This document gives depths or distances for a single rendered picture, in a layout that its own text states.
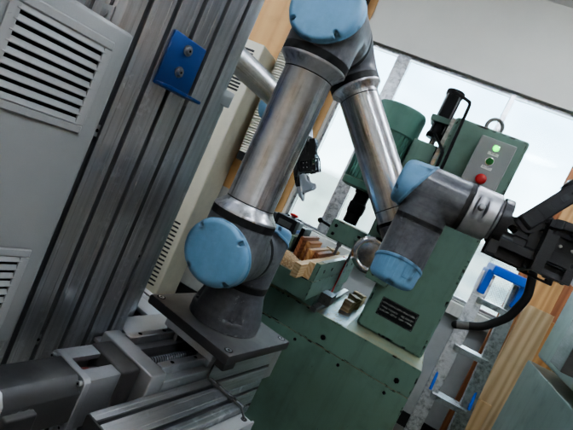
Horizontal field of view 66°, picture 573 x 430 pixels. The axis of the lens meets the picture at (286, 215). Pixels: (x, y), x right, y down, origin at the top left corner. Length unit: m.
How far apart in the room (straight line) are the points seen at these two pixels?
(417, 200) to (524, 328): 2.08
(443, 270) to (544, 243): 0.75
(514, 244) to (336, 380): 0.84
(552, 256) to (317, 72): 0.43
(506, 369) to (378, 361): 1.44
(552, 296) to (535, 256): 2.16
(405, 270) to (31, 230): 0.53
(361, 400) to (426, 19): 2.42
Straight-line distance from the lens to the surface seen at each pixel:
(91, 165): 0.73
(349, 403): 1.42
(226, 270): 0.71
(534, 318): 2.72
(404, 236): 0.68
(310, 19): 0.73
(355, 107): 0.84
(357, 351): 1.37
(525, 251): 0.71
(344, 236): 1.53
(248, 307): 0.88
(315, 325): 1.39
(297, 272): 1.19
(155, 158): 0.80
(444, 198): 0.68
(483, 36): 3.15
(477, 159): 1.39
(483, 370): 2.32
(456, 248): 1.42
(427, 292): 1.43
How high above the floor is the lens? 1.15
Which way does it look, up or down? 5 degrees down
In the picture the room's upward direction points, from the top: 25 degrees clockwise
